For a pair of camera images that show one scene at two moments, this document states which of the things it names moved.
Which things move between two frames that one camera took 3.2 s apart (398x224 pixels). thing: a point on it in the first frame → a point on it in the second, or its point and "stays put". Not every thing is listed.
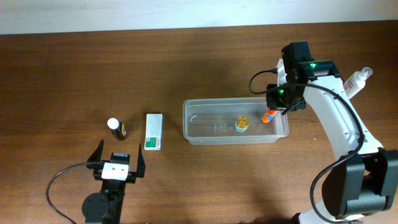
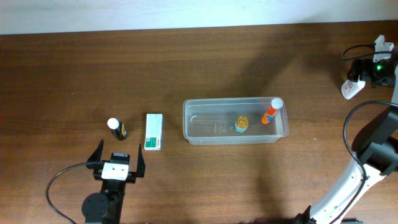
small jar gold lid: x=242 y=124 stays put
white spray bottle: x=356 y=81 stays put
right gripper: x=273 y=103 → x=365 y=75
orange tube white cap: x=268 y=116 stays put
